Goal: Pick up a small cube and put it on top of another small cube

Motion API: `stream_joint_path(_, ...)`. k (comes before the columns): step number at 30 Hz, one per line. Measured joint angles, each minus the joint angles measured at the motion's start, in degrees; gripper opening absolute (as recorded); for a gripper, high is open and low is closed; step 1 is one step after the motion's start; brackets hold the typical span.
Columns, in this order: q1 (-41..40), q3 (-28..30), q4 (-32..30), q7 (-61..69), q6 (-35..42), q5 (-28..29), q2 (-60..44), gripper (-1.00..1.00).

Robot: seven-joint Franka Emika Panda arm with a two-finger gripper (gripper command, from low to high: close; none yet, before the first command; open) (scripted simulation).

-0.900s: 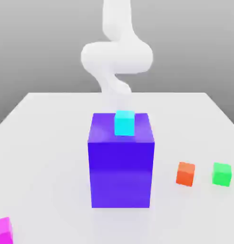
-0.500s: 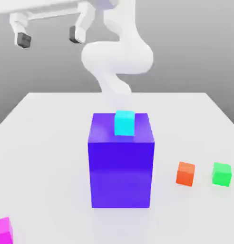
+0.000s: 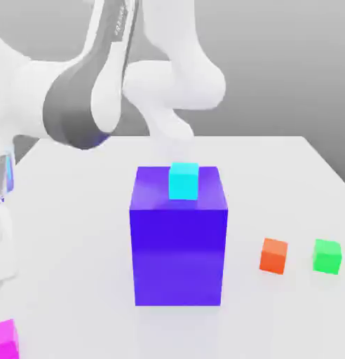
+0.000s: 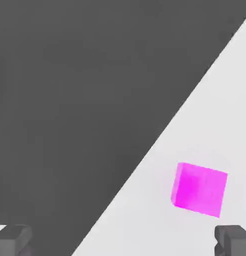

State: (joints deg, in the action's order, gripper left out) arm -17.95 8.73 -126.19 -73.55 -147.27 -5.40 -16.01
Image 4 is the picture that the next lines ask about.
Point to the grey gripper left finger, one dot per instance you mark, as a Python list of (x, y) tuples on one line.
[(11, 243)]

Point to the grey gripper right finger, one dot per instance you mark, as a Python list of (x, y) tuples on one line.
[(234, 243)]

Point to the small magenta cube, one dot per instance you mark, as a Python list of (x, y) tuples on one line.
[(199, 190)]

